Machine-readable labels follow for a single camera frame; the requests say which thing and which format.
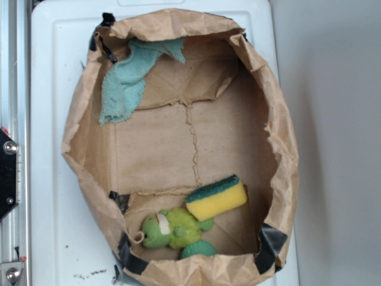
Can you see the black mounting bracket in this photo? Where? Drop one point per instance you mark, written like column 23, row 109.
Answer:
column 8, row 174

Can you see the yellow green sponge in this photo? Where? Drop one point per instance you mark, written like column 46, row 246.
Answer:
column 214, row 199

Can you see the blue terry cloth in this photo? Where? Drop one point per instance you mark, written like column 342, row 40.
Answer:
column 123, row 85

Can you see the green plush turtle toy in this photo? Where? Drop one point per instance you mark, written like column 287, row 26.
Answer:
column 179, row 230

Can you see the aluminium frame rail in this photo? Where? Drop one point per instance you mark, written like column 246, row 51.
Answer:
column 15, row 115

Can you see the brown paper bag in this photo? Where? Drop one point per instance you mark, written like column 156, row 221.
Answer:
column 219, row 113

